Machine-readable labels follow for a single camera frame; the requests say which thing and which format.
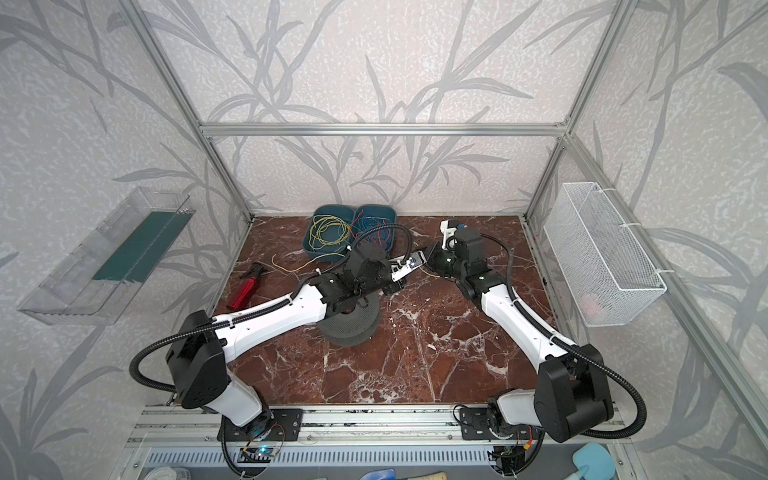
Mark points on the red spray bottle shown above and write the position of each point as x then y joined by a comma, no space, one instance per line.
249,283

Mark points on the green circuit board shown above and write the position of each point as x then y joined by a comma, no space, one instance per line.
258,455

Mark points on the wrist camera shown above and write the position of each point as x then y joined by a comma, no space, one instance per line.
449,229
402,266

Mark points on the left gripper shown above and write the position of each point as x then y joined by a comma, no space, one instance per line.
380,267

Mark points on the white wire mesh basket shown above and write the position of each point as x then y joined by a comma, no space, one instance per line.
609,274

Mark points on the teal bin with red cables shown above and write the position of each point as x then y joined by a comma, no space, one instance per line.
369,216

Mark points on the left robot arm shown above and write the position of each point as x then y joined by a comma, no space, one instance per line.
193,363

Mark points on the light blue plastic object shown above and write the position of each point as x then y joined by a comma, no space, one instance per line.
592,462

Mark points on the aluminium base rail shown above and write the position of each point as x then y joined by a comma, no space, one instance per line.
328,425

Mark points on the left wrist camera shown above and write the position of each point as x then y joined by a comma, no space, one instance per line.
402,266

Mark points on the dark grey foam spool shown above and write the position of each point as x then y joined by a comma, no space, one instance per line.
355,327

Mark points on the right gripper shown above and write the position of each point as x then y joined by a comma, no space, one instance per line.
435,259

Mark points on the teal bin with yellow cables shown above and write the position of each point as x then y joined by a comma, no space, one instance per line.
329,231

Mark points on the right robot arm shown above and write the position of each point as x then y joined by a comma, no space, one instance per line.
572,395

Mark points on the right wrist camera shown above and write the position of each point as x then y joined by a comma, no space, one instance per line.
449,229

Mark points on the clear plastic wall shelf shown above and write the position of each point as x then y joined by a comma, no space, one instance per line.
95,283

